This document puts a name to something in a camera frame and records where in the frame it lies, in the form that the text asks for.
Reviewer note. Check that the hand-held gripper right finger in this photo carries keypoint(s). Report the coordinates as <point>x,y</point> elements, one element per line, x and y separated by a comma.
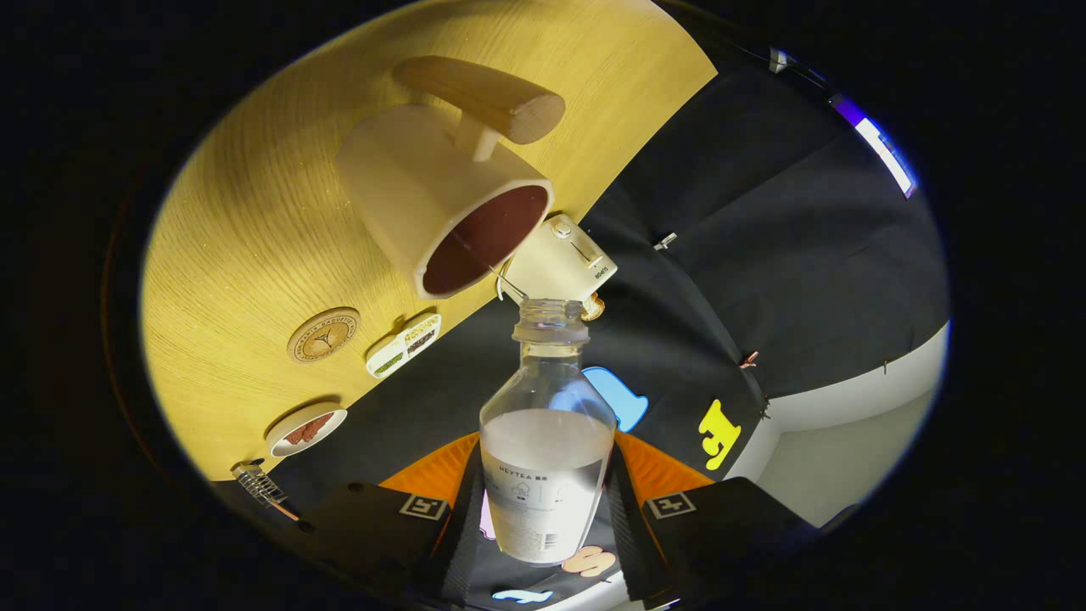
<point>721,526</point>

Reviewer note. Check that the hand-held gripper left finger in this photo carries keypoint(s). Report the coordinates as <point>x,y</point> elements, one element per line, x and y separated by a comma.
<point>373,518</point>

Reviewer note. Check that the clear juice bottle white label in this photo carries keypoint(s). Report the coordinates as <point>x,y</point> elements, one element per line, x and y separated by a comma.
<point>543,458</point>

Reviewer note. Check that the round wooden coaster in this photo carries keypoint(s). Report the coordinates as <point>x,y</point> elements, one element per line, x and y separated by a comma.
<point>322,335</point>

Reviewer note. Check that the red-brown sausage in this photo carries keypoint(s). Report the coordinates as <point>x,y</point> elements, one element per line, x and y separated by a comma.
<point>321,422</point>
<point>299,434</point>

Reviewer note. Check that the white round plate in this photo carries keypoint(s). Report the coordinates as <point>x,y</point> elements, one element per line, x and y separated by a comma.
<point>280,443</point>

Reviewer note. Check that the white divided dish with beans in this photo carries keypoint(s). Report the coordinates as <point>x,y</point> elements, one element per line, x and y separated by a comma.
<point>403,346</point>

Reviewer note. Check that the toasted bread slice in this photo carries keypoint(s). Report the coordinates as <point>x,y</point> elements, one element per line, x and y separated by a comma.
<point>593,307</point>

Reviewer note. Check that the wooden table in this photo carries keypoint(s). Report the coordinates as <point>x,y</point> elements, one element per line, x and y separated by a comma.
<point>254,238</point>

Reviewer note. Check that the cream toaster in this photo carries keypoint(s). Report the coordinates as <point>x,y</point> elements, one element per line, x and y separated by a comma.
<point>551,267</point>

